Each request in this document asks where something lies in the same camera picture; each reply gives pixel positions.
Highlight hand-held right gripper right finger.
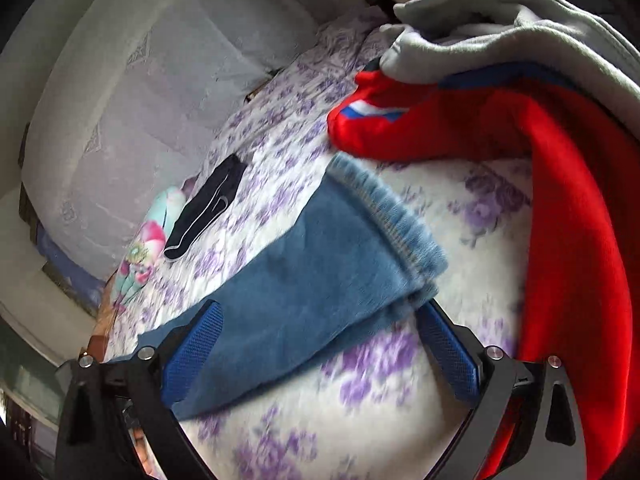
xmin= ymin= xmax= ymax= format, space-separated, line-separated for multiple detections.
xmin=417 ymin=300 xmax=586 ymax=480

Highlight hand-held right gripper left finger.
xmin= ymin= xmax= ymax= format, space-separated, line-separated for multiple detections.
xmin=55 ymin=301 xmax=224 ymax=480

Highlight blue denim jeans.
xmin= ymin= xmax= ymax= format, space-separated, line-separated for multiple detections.
xmin=136 ymin=154 xmax=449 ymax=421

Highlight folded dark navy pants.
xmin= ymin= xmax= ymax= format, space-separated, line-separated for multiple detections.
xmin=163 ymin=154 xmax=247 ymax=262

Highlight purple floral bedsheet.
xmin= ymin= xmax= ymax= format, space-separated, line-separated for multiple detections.
xmin=102 ymin=7 xmax=541 ymax=480

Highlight folded floral blanket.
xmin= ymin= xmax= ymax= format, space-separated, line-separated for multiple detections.
xmin=111 ymin=186 xmax=186 ymax=311

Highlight purple-blue hanging cloth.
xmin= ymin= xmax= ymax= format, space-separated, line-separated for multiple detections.
xmin=35 ymin=220 xmax=106 ymax=306

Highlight red garment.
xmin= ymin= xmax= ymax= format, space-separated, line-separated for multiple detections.
xmin=327 ymin=62 xmax=640 ymax=480

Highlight grey garment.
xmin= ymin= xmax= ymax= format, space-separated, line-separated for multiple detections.
xmin=380 ymin=0 xmax=640 ymax=111

